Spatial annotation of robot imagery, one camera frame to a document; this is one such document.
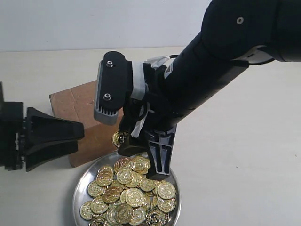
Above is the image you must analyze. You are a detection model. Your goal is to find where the gold coin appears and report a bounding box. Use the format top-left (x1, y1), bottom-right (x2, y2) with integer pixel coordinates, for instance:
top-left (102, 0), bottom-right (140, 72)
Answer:
top-left (111, 130), bottom-right (128, 148)
top-left (96, 171), bottom-right (113, 187)
top-left (80, 201), bottom-right (92, 220)
top-left (157, 182), bottom-right (176, 200)
top-left (116, 158), bottom-right (134, 170)
top-left (117, 169), bottom-right (134, 185)
top-left (125, 188), bottom-right (144, 207)

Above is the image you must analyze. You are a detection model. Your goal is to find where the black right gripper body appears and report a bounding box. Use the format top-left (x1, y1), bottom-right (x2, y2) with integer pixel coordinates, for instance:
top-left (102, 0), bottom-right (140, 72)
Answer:
top-left (119, 62), bottom-right (174, 138)

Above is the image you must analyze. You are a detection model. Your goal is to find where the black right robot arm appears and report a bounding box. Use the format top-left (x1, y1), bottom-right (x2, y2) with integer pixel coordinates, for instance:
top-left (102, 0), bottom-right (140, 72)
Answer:
top-left (94, 0), bottom-right (301, 180)

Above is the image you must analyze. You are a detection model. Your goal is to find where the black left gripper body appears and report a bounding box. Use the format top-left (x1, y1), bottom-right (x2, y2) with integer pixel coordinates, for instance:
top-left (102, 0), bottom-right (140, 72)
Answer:
top-left (0, 84), bottom-right (24, 170)

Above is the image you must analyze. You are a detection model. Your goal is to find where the brown cardboard coin box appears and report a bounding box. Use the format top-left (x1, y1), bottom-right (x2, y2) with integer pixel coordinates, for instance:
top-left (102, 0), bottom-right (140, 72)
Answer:
top-left (49, 81), bottom-right (123, 167)

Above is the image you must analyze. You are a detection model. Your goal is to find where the round steel plate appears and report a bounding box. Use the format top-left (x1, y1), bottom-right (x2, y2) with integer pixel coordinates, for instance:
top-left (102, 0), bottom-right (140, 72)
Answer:
top-left (72, 151), bottom-right (181, 226)

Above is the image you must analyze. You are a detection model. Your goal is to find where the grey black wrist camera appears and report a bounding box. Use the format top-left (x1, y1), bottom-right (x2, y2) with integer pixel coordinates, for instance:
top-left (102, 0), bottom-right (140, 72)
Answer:
top-left (94, 51), bottom-right (133, 126)

